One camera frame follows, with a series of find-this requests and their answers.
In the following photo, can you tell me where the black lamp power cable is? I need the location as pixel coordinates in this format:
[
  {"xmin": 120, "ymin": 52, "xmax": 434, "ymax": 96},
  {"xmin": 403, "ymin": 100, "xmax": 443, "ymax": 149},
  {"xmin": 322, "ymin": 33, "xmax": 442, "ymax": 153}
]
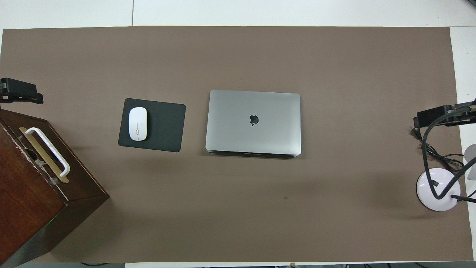
[{"xmin": 412, "ymin": 127, "xmax": 466, "ymax": 176}]

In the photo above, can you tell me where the grey laptop computer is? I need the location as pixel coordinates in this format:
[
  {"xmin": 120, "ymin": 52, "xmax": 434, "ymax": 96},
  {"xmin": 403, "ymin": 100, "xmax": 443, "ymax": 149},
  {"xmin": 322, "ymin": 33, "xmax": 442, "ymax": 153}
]
[{"xmin": 205, "ymin": 89, "xmax": 302, "ymax": 159}]

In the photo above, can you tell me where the black mouse pad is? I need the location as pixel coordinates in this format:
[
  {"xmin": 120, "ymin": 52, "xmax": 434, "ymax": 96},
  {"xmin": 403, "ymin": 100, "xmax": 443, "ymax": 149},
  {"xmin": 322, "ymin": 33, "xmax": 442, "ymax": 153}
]
[{"xmin": 118, "ymin": 98, "xmax": 186, "ymax": 153}]

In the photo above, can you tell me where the brown table mat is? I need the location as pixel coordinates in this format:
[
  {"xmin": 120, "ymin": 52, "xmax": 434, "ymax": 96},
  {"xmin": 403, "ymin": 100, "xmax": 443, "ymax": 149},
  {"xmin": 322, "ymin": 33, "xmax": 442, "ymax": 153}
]
[{"xmin": 0, "ymin": 26, "xmax": 473, "ymax": 263}]

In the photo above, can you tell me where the white desk lamp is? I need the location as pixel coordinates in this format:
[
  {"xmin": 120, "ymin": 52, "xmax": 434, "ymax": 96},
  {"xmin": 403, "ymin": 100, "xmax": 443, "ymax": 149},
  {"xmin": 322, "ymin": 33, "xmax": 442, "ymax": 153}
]
[{"xmin": 416, "ymin": 143, "xmax": 476, "ymax": 212}]

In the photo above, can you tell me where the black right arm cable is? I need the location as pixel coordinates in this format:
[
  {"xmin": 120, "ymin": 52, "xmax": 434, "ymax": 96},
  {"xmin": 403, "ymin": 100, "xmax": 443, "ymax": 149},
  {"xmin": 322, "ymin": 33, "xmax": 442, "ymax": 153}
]
[{"xmin": 422, "ymin": 108, "xmax": 476, "ymax": 200}]

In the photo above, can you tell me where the white box handle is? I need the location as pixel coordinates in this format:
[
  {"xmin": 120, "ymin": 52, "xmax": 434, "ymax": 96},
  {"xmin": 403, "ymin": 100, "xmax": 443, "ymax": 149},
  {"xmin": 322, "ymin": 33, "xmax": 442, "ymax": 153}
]
[{"xmin": 25, "ymin": 127, "xmax": 71, "ymax": 177}]

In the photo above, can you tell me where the dark brown wooden box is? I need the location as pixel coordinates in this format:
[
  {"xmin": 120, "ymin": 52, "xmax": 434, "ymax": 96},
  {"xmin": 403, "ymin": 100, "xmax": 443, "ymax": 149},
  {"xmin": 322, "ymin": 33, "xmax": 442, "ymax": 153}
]
[{"xmin": 0, "ymin": 108, "xmax": 110, "ymax": 268}]

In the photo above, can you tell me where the brass handle plate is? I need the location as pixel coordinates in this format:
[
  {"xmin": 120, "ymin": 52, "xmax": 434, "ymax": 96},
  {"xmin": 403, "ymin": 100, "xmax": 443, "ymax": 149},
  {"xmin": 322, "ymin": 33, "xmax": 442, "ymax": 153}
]
[{"xmin": 19, "ymin": 127, "xmax": 70, "ymax": 184}]

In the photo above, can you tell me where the white computer mouse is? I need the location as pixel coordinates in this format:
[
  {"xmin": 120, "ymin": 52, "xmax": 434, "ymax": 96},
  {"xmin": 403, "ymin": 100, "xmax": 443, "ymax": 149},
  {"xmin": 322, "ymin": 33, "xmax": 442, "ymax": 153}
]
[{"xmin": 128, "ymin": 107, "xmax": 148, "ymax": 141}]

